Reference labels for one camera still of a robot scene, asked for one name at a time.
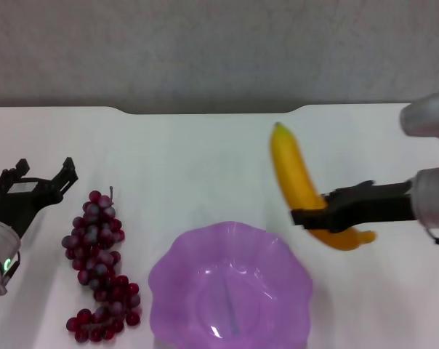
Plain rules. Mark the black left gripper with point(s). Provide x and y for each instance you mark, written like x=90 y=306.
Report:
x=21 y=207

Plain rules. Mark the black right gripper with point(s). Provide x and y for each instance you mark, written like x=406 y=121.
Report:
x=372 y=205

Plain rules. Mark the yellow banana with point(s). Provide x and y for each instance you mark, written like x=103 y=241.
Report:
x=296 y=167

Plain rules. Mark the red purple grape bunch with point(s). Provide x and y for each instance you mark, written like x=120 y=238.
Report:
x=96 y=254

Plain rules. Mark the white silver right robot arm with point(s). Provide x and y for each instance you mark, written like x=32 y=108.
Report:
x=430 y=203

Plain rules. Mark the purple wavy plastic plate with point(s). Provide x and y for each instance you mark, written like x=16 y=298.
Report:
x=230 y=283

